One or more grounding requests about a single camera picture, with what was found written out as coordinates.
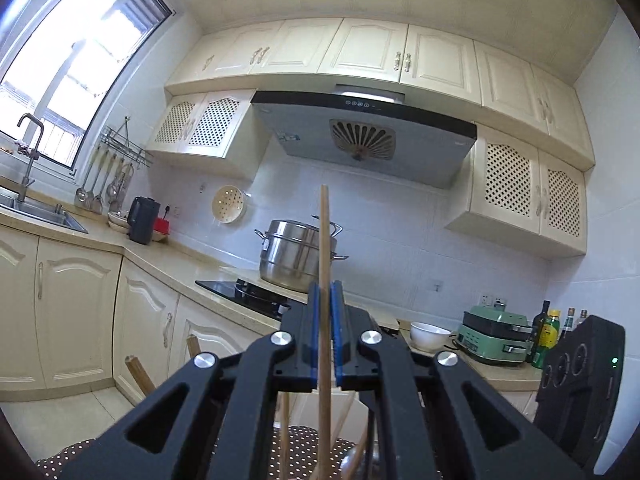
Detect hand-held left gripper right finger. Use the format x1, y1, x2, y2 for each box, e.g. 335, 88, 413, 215
331, 282, 586, 480

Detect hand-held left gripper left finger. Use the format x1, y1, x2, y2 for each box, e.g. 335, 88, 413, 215
57, 282, 321, 480

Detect single bamboo chopstick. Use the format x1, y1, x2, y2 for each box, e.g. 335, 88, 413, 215
319, 185, 335, 480

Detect bunch of wooden chopsticks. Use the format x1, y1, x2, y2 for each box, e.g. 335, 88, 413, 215
277, 392, 373, 480

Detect row of hanging cooking utensils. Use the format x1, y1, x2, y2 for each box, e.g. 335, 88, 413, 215
75, 147, 136, 213

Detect green yellow-capped bottle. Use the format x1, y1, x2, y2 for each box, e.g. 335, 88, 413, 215
531, 310, 562, 370

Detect stainless steel steamer pot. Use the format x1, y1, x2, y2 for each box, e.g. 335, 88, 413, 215
254, 219, 349, 294

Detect dark olive oil bottle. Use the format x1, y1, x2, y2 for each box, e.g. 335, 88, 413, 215
531, 300, 552, 356

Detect black glass cooktop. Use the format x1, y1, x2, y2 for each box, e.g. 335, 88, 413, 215
195, 278, 293, 321

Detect white bowl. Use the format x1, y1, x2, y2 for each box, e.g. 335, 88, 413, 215
410, 322, 452, 352

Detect green electric multicooker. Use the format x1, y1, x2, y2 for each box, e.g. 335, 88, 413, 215
456, 305, 533, 366

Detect cream round perforated tray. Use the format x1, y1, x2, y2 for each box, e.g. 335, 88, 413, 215
211, 185, 246, 222

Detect wooden chair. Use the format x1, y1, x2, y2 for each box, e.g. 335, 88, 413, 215
124, 335, 201, 401

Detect black grey range hood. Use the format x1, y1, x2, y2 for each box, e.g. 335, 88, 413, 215
250, 84, 477, 190

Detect black electric kettle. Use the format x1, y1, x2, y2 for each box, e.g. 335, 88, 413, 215
127, 196, 161, 246

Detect cream lattice door cabinet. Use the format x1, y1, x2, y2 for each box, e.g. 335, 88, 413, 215
146, 89, 271, 179
445, 122, 588, 261

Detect cream base cabinets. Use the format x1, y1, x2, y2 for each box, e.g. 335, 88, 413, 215
0, 210, 546, 411

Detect stainless steel sink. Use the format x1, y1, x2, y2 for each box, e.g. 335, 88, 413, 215
0, 187, 90, 235

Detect metal sink faucet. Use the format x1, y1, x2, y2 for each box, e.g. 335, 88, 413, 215
15, 112, 47, 203

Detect kitchen window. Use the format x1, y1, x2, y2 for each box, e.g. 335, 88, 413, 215
0, 0, 176, 171

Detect metal wall utensil rack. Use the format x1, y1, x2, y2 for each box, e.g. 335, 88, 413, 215
97, 116, 155, 168

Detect cream upper wall cabinets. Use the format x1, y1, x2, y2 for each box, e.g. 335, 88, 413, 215
165, 17, 596, 171

